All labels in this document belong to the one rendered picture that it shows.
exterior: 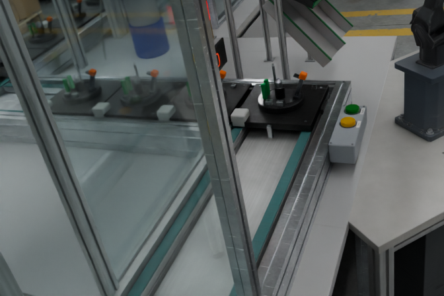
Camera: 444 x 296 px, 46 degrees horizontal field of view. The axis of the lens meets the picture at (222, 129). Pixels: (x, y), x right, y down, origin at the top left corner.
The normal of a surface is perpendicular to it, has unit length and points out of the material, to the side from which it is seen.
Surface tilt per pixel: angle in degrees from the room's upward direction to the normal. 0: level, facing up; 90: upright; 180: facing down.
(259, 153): 0
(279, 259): 0
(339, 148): 90
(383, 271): 90
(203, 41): 90
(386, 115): 0
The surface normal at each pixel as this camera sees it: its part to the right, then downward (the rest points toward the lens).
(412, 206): -0.17, -0.84
